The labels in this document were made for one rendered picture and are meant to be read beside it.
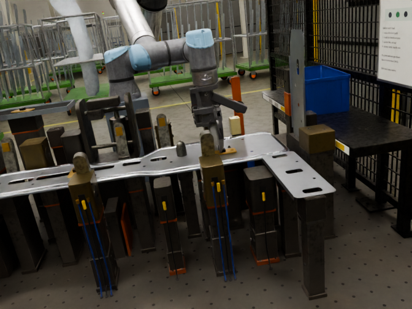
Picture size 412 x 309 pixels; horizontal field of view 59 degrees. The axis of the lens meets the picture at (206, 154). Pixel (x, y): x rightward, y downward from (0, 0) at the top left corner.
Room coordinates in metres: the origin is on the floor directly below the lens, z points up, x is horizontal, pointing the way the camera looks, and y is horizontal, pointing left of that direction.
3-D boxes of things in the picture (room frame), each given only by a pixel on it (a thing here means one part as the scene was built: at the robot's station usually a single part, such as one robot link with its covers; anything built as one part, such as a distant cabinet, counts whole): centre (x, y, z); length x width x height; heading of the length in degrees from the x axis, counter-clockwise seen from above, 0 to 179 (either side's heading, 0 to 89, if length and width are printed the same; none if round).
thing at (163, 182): (0.93, 0.13, 0.84); 0.10 x 0.05 x 0.29; 5
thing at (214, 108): (1.08, -0.02, 1.16); 0.09 x 0.08 x 0.12; 95
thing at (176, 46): (1.17, 0.02, 1.32); 0.11 x 0.11 x 0.08; 19
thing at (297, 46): (1.14, -0.31, 1.17); 0.12 x 0.01 x 0.34; 5
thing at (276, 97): (1.37, -0.46, 1.02); 0.90 x 0.22 x 0.03; 5
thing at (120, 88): (1.74, 0.34, 1.15); 0.15 x 0.15 x 0.10
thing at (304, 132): (1.03, -0.33, 0.88); 0.08 x 0.08 x 0.36; 5
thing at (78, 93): (7.90, 2.26, 0.89); 1.90 x 1.00 x 1.77; 11
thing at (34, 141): (1.25, 0.59, 0.89); 0.12 x 0.08 x 0.38; 5
